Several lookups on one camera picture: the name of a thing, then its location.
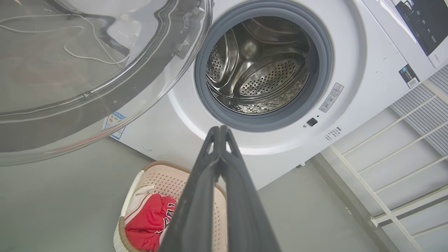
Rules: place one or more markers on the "black washer control panel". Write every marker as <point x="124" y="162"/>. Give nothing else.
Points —
<point x="425" y="24"/>

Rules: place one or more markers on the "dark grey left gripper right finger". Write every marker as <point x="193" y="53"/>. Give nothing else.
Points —
<point x="245" y="210"/>

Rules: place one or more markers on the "white metal drying rack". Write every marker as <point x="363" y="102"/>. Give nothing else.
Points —
<point x="385" y="168"/>

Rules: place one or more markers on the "white cloth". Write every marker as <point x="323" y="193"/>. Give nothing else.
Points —
<point x="138" y="201"/>

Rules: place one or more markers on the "red white sports garment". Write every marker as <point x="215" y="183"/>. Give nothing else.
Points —
<point x="148" y="224"/>

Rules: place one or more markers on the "round black glass washer door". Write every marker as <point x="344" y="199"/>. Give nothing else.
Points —
<point x="70" y="87"/>

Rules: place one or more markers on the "black QR code sticker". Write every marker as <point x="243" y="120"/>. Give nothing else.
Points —
<point x="408" y="76"/>

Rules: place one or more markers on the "blue white energy label sticker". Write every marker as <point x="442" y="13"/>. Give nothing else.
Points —
<point x="113" y="124"/>

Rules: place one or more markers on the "cream plastic laundry basket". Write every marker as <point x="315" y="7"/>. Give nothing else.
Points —
<point x="157" y="176"/>

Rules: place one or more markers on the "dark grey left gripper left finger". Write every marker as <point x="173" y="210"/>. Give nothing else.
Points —
<point x="199" y="203"/>

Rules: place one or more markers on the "steel perforated washing drum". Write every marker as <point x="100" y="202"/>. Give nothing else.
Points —
<point x="259" y="66"/>

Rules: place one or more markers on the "white front-load washing machine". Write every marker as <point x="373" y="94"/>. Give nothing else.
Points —
<point x="353" y="70"/>

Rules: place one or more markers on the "white warning sticker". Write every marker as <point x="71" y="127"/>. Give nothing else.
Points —
<point x="331" y="97"/>

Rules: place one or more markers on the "black door latch socket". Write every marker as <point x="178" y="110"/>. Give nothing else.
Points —
<point x="312" y="121"/>

